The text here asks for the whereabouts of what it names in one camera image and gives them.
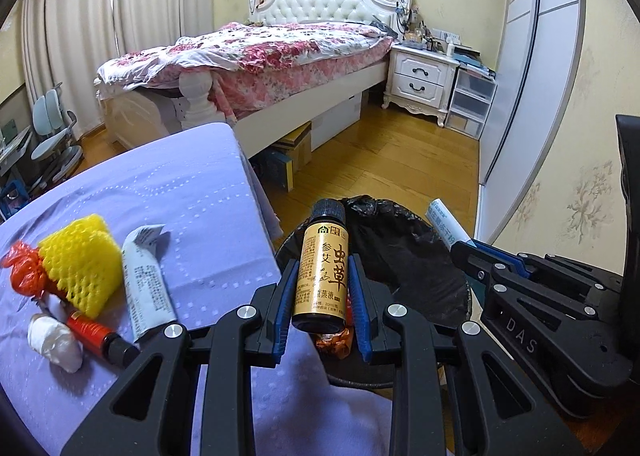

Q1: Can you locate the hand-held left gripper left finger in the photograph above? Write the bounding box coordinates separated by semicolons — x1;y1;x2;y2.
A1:
60;253;301;456

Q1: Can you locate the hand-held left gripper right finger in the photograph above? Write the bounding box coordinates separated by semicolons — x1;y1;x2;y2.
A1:
347;253;576;456

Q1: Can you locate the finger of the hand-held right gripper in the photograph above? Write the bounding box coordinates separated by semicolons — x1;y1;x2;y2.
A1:
451;242;506;319
467;240;623;297

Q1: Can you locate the brown bottle with gold label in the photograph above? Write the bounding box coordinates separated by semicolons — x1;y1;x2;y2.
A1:
291;198;349;335

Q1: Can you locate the orange foam fruit net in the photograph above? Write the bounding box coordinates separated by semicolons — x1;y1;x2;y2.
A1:
315;327;358;359

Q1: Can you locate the small white teal tube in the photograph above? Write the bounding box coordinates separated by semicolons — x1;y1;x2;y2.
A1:
426;197;472;247

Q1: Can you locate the black lined waste bin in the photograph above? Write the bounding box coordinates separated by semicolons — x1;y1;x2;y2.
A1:
274;194;473;389

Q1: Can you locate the large white squeezed tube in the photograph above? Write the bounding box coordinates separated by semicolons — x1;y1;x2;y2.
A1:
121;223;180;343

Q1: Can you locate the red bottle with black cap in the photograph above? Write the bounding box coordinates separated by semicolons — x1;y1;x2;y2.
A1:
65;311;141;367

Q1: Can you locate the yellow foam fruit net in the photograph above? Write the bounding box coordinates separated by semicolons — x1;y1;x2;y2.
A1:
37;214;125;311

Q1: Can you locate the white tissue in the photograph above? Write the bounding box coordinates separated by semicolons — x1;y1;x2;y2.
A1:
27;313;85;374

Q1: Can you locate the orange plastic bag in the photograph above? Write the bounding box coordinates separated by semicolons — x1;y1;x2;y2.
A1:
1;241;63;301

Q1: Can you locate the blue box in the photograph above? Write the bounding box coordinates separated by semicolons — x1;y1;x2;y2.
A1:
257;148;296;193

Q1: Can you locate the cardboard box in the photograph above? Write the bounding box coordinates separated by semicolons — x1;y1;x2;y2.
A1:
270;122;313;171

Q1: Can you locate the clear plastic drawer unit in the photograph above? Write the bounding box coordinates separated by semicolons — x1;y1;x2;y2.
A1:
444;68;497;139

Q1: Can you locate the purple tablecloth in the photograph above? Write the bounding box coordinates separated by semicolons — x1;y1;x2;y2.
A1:
0;122;401;456

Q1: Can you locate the white nightstand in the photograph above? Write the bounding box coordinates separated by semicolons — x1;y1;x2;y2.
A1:
382;44;461;127

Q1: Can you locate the white storage box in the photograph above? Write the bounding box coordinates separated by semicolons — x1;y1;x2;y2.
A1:
310;92;363;149

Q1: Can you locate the stack of blue books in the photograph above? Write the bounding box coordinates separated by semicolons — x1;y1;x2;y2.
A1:
457;48;498;81

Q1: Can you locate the white sliding wardrobe door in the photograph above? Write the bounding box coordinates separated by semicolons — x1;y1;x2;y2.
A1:
475;0;588;247

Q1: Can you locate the pink floral bed sheet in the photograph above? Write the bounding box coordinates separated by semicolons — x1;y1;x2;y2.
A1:
210;56;391;119

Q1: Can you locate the group of small bottles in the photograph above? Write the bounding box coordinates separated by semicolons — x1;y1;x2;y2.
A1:
397;10;461;54

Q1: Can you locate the floral quilt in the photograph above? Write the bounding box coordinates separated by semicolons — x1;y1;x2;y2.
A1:
97;22;396;91

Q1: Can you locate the pale green desk chair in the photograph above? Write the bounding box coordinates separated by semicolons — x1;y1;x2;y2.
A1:
31;83;85;181

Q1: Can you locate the blue stool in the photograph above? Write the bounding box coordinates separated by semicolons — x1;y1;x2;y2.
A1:
0;181;26;214

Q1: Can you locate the white bed with tufted headboard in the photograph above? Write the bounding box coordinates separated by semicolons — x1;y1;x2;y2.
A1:
95;0;416;157

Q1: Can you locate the white desk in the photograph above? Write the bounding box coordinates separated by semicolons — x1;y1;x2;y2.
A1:
0;121;33;171

